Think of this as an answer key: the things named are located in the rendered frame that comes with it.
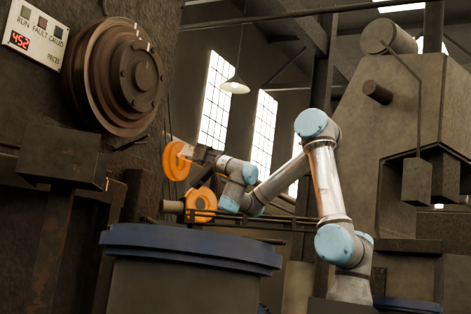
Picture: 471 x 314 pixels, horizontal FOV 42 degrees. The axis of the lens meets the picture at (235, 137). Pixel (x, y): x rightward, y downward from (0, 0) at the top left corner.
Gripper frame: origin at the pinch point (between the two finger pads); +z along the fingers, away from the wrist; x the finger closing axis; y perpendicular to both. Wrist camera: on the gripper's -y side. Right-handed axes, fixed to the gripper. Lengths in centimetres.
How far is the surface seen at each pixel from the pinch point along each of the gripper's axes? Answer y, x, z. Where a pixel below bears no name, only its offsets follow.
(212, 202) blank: -11.7, -31.3, -2.3
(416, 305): -22, -73, -86
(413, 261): 1, -241, -39
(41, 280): -49, 65, -21
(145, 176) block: -11.6, -4.3, 14.9
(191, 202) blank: -15.0, -22.7, 1.6
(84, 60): 19, 41, 24
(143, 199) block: -20.6, -5.4, 12.5
